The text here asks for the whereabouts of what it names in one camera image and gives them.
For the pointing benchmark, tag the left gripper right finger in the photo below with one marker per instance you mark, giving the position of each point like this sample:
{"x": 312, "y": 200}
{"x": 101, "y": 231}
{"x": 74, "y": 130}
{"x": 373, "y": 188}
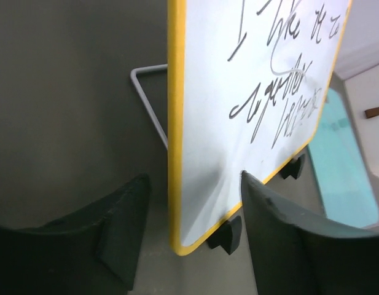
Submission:
{"x": 296, "y": 251}

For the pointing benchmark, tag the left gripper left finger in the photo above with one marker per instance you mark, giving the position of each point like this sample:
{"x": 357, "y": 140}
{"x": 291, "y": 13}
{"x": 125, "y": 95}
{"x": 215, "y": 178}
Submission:
{"x": 94, "y": 250}

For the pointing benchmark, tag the yellow framed whiteboard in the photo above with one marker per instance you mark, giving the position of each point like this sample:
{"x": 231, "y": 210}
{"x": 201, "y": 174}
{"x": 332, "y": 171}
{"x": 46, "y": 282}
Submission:
{"x": 246, "y": 85}

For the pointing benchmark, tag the black whiteboard foot near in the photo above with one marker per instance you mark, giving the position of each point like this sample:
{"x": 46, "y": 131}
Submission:
{"x": 227, "y": 236}

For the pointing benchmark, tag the black whiteboard foot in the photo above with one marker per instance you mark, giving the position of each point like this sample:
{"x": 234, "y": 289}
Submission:
{"x": 227, "y": 236}
{"x": 293, "y": 168}

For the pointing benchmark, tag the black whiteboard foot far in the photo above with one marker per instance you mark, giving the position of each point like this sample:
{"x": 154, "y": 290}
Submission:
{"x": 293, "y": 168}

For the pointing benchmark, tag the teal cutting board mat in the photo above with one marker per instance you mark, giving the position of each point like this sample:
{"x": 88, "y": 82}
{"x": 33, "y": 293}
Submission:
{"x": 344, "y": 184}

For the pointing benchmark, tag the white drawer cabinet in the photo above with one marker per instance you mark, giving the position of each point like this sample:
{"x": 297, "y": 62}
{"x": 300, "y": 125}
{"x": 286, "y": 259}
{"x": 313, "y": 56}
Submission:
{"x": 358, "y": 66}

